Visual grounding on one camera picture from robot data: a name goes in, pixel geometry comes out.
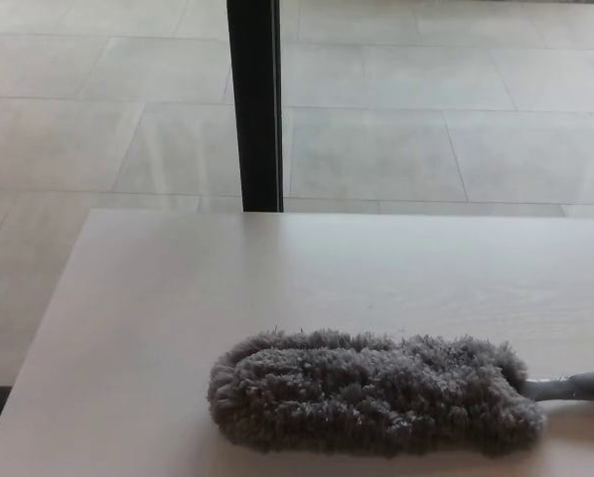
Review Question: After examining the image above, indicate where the grey fluffy microfibre duster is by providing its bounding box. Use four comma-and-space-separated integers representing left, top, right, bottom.
207, 325, 594, 459

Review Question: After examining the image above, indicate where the black vertical window frame post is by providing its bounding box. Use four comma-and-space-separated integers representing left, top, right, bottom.
225, 0, 285, 214

